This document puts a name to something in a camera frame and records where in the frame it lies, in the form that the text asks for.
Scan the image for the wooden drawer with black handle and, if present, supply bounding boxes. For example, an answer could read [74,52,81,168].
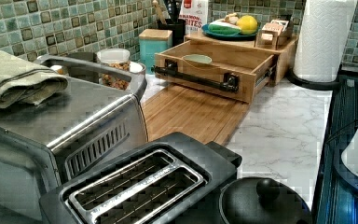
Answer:
[151,40,276,104]

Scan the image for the green bowl in drawer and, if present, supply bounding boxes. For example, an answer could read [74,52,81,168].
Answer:
[182,54,213,65]

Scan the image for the wooden drawer cabinet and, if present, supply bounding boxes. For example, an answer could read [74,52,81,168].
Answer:
[185,31,298,87]

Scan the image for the bamboo cutting board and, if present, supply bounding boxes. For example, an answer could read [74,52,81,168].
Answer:
[142,84,250,145]

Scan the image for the black two-slot toaster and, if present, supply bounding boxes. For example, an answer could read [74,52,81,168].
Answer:
[40,133,241,224]

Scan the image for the teal canister with wooden lid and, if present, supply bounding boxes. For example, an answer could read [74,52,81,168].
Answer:
[139,29,172,74]

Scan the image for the clear jar with nuts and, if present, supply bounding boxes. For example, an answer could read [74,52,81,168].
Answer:
[97,49,131,91]

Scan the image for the blue plate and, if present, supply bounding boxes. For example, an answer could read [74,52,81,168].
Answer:
[201,24,257,41]

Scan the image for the white cereal box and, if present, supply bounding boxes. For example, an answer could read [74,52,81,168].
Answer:
[179,0,209,35]

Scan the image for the garlic bulb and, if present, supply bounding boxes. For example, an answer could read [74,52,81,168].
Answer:
[224,13,239,24]

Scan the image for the wooden spoon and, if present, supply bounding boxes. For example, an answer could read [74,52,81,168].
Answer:
[152,0,167,25]

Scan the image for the yellow lemon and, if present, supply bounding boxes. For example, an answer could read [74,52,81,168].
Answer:
[236,15,258,35]

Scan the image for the black pot lid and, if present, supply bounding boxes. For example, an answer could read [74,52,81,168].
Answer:
[219,177,313,224]

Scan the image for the small wooden box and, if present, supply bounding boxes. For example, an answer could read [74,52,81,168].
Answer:
[255,20,293,49]

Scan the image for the stainless steel toaster oven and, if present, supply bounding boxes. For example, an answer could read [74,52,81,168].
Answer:
[0,55,147,224]

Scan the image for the black paper towel holder base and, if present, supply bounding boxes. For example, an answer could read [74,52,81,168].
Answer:
[286,68,340,91]

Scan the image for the white paper towel roll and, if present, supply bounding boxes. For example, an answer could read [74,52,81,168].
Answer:
[293,0,358,83]

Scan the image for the folded green towel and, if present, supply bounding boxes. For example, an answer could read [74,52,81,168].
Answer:
[0,50,68,109]

